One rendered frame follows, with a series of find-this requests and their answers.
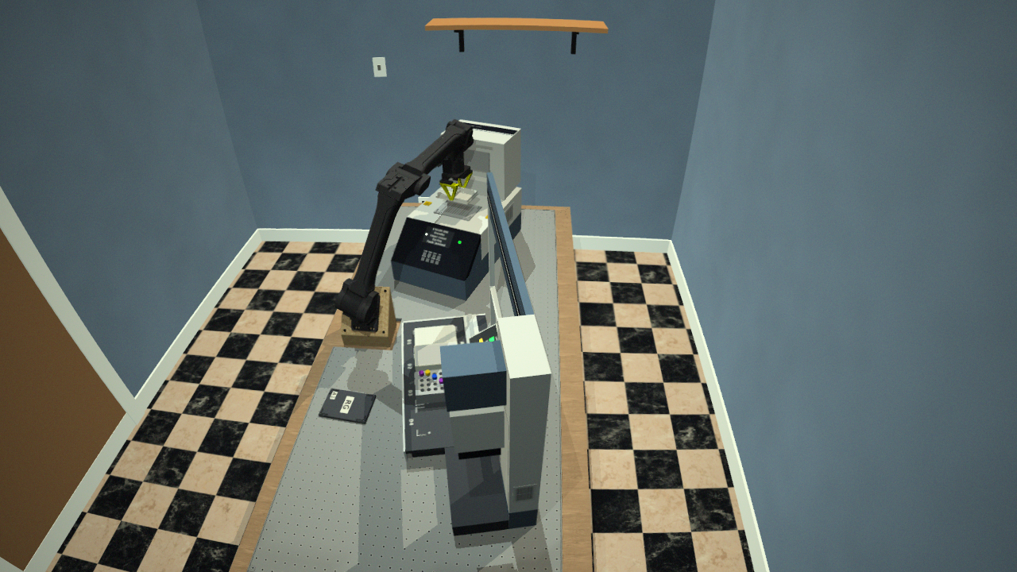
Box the black rectangular nest with rg label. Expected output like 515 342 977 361
319 388 376 424

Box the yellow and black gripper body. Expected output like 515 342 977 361
439 156 473 185

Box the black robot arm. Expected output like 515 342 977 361
335 119 474 332

